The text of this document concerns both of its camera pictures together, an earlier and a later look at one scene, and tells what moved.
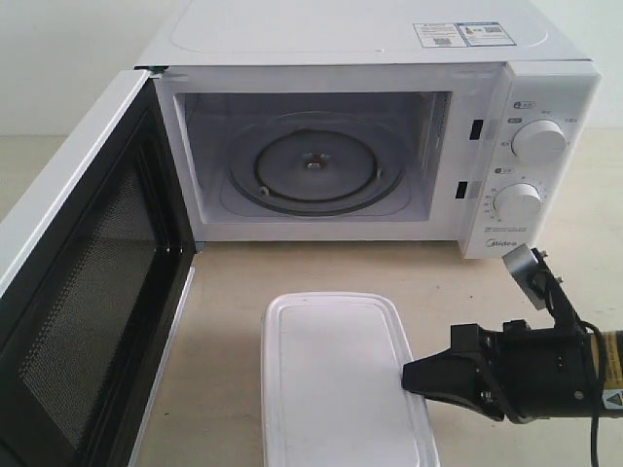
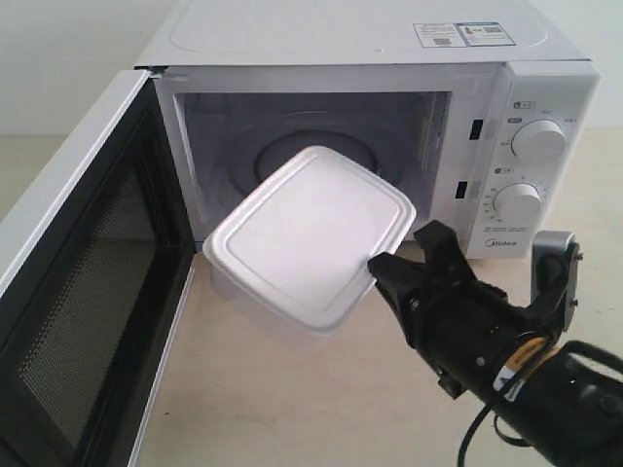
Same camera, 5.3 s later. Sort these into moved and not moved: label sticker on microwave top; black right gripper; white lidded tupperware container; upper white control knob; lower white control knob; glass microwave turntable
Moved: white lidded tupperware container; black right gripper
Not moved: lower white control knob; glass microwave turntable; label sticker on microwave top; upper white control knob
